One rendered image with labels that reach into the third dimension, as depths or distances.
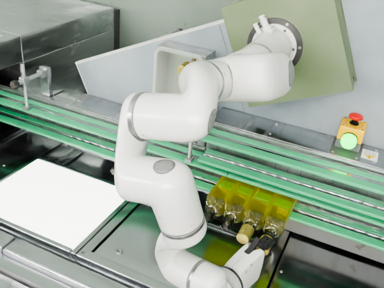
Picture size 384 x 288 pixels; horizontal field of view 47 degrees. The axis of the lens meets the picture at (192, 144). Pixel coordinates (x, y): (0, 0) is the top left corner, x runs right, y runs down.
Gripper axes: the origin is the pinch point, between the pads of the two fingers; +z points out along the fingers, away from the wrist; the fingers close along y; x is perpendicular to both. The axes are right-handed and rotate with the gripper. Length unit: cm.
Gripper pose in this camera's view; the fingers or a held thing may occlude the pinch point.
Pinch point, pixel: (264, 248)
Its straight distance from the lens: 115.2
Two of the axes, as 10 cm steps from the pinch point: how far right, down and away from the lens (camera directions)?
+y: 1.0, -8.6, -5.0
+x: -7.6, -3.9, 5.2
